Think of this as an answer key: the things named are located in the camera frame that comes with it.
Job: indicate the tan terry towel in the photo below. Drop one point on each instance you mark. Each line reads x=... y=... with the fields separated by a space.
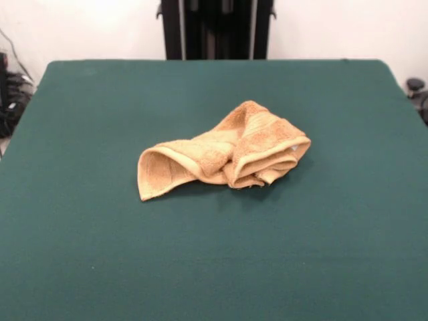
x=261 y=133

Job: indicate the black equipment pile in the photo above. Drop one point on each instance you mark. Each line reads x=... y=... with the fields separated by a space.
x=13 y=110

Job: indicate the dark pedestal leg with knob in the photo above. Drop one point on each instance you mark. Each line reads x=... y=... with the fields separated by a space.
x=414 y=84

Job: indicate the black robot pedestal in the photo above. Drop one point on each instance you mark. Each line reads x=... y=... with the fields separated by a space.
x=217 y=30

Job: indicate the dark green table cloth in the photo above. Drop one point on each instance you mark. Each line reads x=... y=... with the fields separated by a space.
x=100 y=250

